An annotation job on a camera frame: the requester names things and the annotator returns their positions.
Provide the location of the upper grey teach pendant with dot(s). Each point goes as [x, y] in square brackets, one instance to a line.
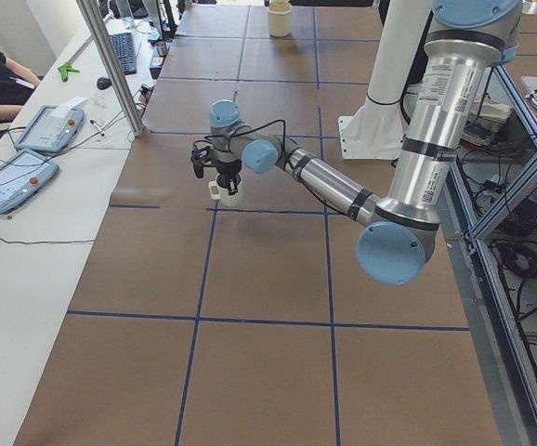
[48, 135]

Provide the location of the small metal cup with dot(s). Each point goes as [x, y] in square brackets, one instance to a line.
[162, 48]

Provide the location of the grey teach pendant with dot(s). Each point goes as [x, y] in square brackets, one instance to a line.
[22, 176]
[48, 135]

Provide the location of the cream bin with lid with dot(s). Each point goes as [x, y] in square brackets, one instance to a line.
[279, 18]

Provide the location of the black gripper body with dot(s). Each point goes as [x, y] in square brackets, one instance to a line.
[227, 169]

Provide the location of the white mug with handle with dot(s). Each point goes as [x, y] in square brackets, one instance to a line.
[219, 193]

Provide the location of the black computer mouse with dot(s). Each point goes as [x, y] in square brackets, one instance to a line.
[103, 83]

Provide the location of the white paper slip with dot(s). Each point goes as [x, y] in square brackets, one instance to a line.
[65, 108]

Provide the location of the aluminium frame rack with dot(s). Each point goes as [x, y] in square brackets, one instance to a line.
[492, 204]

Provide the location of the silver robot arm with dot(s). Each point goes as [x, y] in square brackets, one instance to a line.
[465, 39]

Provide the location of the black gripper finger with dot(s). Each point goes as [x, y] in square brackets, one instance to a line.
[233, 186]

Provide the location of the aluminium frame post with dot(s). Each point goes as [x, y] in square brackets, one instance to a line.
[89, 10]

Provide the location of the black marker pen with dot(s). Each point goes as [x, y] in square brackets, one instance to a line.
[98, 127]

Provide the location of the black keyboard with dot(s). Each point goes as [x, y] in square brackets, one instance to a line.
[123, 46]

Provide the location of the green plastic clamp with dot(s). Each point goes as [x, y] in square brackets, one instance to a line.
[65, 70]

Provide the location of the stack of magazines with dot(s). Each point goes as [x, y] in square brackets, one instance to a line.
[485, 119]

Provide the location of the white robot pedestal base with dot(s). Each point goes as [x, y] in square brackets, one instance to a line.
[375, 131]

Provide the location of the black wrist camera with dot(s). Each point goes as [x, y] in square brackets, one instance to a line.
[201, 158]

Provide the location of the lower grey teach pendant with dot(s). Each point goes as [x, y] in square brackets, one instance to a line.
[22, 176]

